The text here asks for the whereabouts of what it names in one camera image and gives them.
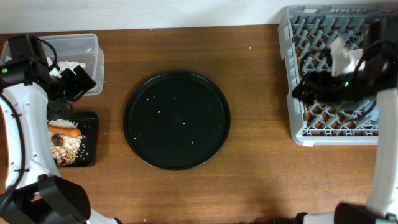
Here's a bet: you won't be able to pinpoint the white tissue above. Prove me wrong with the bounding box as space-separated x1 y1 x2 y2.
49 61 86 78

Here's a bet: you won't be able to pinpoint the clear plastic bin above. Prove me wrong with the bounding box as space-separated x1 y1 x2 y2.
1 34 104 96

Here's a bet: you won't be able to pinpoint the brown mushroom piece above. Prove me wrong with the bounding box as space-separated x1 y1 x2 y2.
50 134 64 147

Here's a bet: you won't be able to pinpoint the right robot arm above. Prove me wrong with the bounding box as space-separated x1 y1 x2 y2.
292 19 397 223

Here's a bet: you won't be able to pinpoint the grey dishwasher rack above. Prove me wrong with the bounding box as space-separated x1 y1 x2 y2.
278 4 397 147

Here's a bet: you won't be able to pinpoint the wooden chopstick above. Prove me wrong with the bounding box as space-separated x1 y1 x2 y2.
298 52 310 121

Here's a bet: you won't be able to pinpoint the round black serving tray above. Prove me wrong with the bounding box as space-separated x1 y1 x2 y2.
123 71 231 170

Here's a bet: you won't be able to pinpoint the orange carrot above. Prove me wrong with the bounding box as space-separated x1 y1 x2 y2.
47 125 81 138

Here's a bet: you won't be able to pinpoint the white small bowl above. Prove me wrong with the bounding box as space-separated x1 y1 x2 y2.
350 49 366 71

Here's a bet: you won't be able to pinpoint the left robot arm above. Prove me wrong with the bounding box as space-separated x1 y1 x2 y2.
1 34 118 223

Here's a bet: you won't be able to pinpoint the rice and food scraps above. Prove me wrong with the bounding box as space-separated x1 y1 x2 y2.
47 119 89 167

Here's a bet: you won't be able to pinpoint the light blue cup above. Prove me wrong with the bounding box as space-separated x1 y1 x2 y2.
370 105 379 122

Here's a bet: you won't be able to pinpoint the black rectangular tray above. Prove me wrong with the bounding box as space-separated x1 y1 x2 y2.
59 111 99 167

